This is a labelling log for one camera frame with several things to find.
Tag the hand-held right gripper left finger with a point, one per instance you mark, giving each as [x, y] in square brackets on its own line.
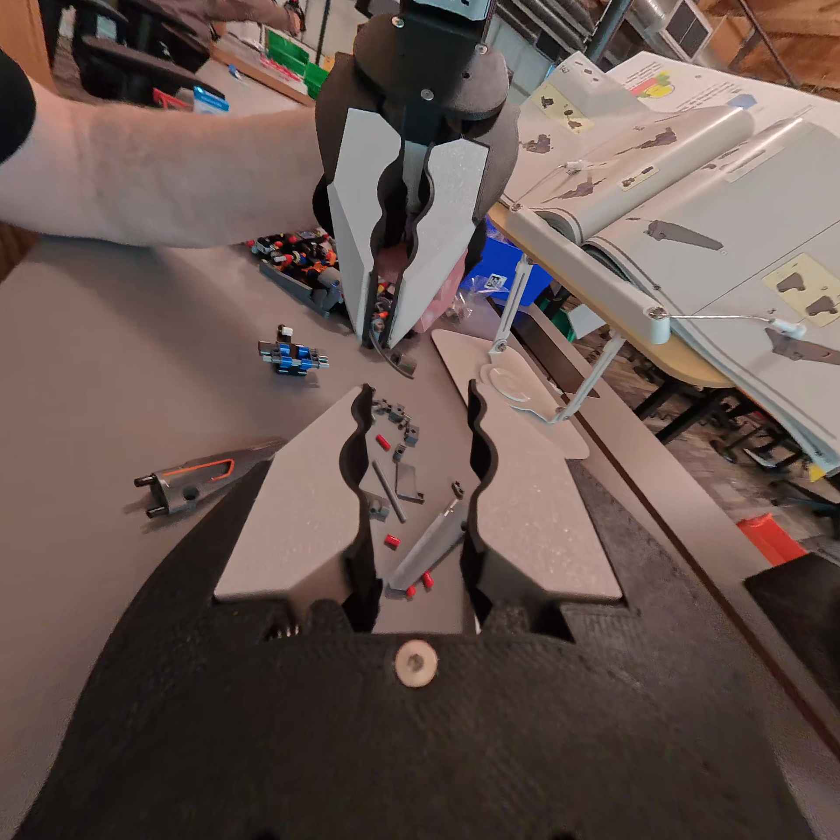
[295, 525]

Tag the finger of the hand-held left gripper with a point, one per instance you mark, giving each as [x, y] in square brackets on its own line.
[358, 216]
[453, 210]

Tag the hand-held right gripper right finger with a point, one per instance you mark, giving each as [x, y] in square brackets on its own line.
[544, 525]

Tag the small dark arch piece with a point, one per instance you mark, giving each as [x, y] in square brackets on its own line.
[400, 364]

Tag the person's left forearm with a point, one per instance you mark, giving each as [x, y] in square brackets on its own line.
[164, 177]

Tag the person's left hand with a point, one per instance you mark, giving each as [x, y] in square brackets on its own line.
[449, 289]

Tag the blue plastic bin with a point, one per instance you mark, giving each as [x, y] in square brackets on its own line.
[499, 256]

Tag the partly built toy car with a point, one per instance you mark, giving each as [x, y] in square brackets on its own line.
[295, 256]

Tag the small grey connector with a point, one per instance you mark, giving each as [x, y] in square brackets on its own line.
[375, 506]

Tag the small labelled clear bag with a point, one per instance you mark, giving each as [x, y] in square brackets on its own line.
[495, 282]

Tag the scattered red pins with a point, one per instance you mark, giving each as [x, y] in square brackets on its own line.
[392, 540]

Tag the long grey axle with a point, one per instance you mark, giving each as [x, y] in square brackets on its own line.
[388, 491]

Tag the thin grey plate piece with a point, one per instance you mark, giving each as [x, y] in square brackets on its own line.
[408, 485]

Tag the grey curved panel piece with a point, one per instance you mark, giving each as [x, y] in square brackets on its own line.
[426, 544]

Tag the pile of dark grey pieces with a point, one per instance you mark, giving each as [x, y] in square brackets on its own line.
[397, 417]

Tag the cream book stand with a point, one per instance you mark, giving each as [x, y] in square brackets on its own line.
[590, 275]

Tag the small assembly with blue pins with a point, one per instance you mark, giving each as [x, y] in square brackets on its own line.
[292, 354]

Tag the green plastic bin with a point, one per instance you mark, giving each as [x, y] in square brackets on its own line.
[289, 52]

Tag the blue white cup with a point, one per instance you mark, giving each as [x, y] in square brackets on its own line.
[210, 102]

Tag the orange plastic crate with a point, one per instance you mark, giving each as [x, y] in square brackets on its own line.
[771, 538]

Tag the open instruction booklet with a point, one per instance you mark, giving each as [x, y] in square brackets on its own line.
[722, 197]

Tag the white paper sign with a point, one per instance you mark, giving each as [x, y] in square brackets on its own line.
[722, 85]

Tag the black office chair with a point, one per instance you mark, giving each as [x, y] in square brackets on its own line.
[131, 52]

